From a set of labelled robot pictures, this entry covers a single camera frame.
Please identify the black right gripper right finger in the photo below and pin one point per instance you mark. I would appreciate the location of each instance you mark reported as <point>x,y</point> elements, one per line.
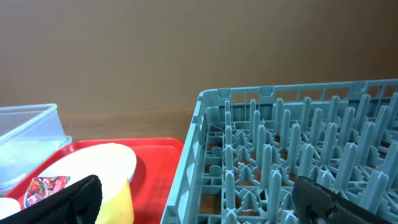
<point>315,203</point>

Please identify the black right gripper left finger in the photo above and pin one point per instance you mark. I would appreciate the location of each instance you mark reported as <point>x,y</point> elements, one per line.
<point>77,203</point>

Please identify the yellow plastic cup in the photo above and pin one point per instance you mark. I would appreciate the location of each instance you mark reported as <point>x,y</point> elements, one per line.
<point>118,209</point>

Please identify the red snack wrapper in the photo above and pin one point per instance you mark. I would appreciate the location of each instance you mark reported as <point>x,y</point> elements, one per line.
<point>43,187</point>

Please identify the light blue plate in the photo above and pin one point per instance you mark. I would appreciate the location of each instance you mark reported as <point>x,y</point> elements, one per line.
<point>113,163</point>

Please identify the grey dishwasher rack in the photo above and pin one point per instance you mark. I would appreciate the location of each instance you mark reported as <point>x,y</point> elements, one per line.
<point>246,147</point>

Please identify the clear plastic bin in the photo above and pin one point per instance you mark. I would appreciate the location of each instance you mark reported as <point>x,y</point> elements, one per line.
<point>29,135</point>

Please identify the red plastic tray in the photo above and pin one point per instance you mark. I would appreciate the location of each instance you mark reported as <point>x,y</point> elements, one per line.
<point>157,161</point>

